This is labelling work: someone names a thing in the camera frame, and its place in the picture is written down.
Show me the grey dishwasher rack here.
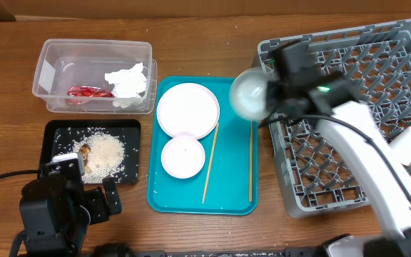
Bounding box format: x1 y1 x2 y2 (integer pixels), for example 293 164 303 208
269 19 411 218

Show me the small white cup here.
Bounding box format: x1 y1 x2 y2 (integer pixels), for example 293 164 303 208
389 126 411 166

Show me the red foil snack wrapper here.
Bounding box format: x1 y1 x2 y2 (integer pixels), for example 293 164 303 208
66 86 114 105

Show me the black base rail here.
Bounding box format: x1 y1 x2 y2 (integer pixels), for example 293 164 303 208
91 242 328 257

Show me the grey-green bowl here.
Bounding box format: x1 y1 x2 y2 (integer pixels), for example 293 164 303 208
230 67 270 121

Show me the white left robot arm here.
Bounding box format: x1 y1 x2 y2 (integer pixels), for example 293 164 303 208
9 176 122 256

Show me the large white plate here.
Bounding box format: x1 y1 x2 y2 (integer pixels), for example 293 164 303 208
156 83 220 140

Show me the left wooden chopstick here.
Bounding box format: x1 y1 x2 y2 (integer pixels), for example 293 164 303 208
201 122 220 204

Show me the wooden chopstick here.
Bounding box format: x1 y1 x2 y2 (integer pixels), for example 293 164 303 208
248 122 253 202
201 122 220 204

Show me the pile of white rice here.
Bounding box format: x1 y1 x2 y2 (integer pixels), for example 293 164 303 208
51 126 140 184

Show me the teal serving tray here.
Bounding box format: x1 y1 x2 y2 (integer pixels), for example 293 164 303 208
147 76 258 216

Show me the black rectangular tray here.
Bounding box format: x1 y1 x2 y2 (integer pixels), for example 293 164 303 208
40 119 141 164

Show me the brown food scrap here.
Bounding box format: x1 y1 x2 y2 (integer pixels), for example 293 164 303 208
79 143 91 173

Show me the pink bowl with rice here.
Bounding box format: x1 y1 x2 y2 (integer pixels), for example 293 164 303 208
161 136 206 179

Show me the clear plastic waste bin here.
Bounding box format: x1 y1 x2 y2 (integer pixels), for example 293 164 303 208
32 39 158 114

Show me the crumpled white paper napkin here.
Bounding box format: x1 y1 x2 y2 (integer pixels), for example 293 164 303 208
104 62 147 109

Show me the right wooden chopstick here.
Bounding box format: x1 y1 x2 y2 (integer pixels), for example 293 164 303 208
248 122 253 202

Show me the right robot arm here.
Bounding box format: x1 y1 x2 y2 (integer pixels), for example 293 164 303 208
267 74 411 256

